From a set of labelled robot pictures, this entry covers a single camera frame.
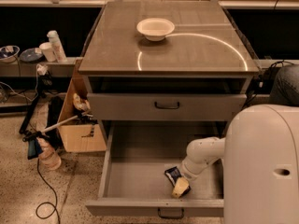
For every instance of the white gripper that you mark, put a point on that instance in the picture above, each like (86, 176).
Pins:
(186, 173)

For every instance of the dark blue rxbar wrapper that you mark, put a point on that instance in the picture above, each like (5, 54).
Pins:
(173, 174)

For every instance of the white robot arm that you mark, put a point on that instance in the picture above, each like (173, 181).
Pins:
(260, 154)

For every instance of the open grey middle drawer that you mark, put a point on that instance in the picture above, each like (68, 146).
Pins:
(133, 182)

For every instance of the closed grey top drawer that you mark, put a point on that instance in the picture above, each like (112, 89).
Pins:
(170, 107)

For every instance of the grey drawer cabinet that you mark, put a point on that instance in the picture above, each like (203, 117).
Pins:
(203, 55)

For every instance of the cardboard box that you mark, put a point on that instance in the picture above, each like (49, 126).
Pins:
(79, 136)

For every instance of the crumpled paper in box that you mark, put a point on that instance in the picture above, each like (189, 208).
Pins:
(80, 104)

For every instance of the clear plastic bottle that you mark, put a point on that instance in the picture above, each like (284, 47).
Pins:
(49, 157)

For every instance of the person leg in jeans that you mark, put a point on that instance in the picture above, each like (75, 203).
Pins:
(285, 90)

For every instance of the white paper bowl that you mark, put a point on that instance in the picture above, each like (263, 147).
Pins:
(155, 29)

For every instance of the white power adapter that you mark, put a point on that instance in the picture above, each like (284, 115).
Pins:
(41, 69)

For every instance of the white paper cup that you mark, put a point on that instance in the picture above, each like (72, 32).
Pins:
(47, 51)

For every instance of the white cylindrical can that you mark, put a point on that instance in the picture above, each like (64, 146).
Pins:
(57, 46)

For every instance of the blue plate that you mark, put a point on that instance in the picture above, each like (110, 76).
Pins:
(32, 55)

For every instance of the blue patterned bowl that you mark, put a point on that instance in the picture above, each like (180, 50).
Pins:
(9, 54)

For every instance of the grabber tool with blue handle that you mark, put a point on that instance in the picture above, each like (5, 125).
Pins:
(34, 149)

